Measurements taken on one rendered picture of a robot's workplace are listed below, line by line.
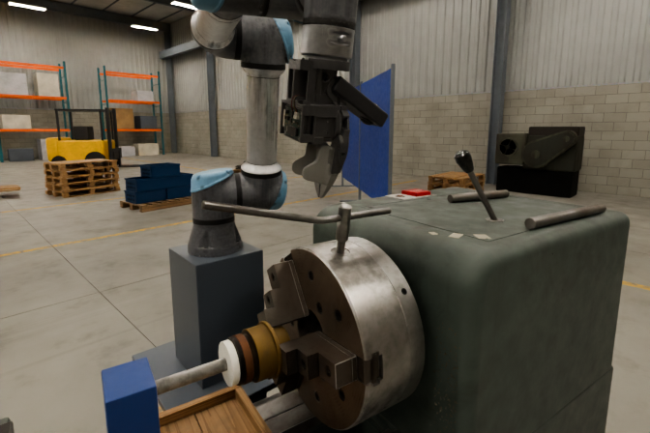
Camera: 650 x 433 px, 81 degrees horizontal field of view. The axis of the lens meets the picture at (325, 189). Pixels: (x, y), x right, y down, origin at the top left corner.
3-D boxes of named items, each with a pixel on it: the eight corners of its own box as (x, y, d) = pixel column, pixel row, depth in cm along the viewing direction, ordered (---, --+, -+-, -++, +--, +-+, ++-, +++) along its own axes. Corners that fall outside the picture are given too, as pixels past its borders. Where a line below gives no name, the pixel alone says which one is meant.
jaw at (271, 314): (313, 315, 73) (295, 256, 77) (325, 309, 69) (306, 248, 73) (259, 331, 67) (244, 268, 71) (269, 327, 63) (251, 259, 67)
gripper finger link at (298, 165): (286, 193, 62) (290, 137, 60) (317, 190, 65) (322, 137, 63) (294, 199, 60) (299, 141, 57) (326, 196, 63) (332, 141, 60)
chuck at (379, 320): (303, 338, 90) (314, 216, 81) (394, 449, 65) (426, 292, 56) (268, 350, 85) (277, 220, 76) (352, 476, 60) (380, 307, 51)
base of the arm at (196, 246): (179, 247, 111) (177, 215, 110) (226, 238, 121) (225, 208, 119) (200, 261, 100) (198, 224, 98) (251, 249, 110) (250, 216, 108)
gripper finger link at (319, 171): (294, 199, 60) (299, 141, 57) (326, 196, 63) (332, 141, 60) (304, 206, 57) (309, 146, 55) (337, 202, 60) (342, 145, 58)
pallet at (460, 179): (449, 188, 929) (450, 171, 922) (485, 192, 873) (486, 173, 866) (425, 195, 836) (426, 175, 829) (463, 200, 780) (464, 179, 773)
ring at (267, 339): (272, 307, 68) (221, 322, 63) (297, 330, 61) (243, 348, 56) (273, 355, 70) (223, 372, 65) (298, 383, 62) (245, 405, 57)
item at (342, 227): (339, 262, 68) (346, 202, 65) (347, 268, 66) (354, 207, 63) (330, 265, 67) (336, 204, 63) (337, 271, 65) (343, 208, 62)
